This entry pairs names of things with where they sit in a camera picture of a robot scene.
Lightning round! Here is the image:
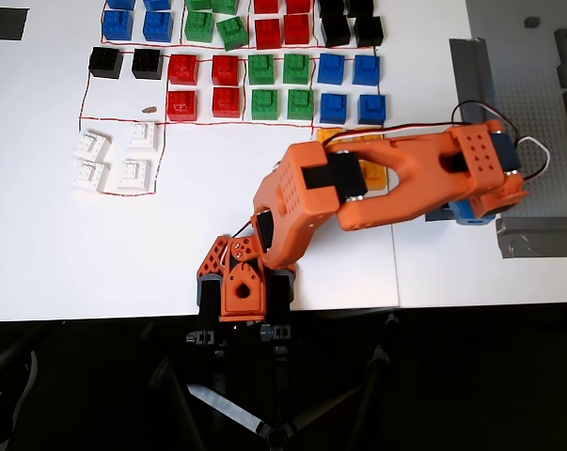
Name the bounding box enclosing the orange robot base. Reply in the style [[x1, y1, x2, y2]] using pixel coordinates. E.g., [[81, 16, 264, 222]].
[[197, 234, 297, 324]]

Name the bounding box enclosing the black tripod stand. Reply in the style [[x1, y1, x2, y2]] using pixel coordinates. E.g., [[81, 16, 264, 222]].
[[141, 312, 402, 451]]

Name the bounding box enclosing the crumpled grey tape strip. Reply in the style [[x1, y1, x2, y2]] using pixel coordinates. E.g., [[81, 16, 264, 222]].
[[495, 216, 567, 259]]

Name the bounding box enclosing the black grey table clamp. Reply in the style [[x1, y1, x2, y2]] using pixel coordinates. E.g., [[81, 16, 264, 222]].
[[259, 270, 297, 356], [186, 275, 226, 349]]

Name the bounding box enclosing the black tape patch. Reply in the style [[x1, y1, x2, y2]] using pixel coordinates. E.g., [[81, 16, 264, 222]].
[[0, 8, 29, 41]]

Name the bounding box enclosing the long grey tape strip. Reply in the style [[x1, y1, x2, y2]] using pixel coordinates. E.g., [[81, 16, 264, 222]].
[[449, 38, 500, 128]]

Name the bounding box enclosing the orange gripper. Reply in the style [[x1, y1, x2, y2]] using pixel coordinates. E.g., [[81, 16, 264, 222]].
[[454, 173, 531, 227]]

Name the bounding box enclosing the white toy brick block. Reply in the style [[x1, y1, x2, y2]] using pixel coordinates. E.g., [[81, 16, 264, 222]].
[[72, 131, 113, 163], [126, 121, 158, 151], [116, 159, 151, 192], [73, 159, 106, 192]]

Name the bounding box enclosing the dark chair frame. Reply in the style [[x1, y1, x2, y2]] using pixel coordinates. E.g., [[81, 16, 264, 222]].
[[0, 323, 42, 451]]

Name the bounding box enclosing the grey studded baseplate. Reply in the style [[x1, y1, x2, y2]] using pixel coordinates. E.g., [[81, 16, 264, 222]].
[[465, 0, 567, 222]]

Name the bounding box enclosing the thin servo cable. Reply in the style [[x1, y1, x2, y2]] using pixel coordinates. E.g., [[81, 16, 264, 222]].
[[320, 122, 453, 148], [224, 213, 260, 264], [451, 101, 552, 182]]

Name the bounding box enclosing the black toy brick block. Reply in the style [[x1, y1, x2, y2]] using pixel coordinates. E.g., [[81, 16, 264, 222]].
[[354, 16, 385, 48], [320, 16, 352, 48], [318, 0, 345, 19], [132, 48, 164, 80], [88, 46, 124, 80], [347, 0, 376, 18]]

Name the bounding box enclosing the grey square tape marker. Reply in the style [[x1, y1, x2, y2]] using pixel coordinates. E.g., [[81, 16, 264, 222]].
[[425, 205, 458, 223]]

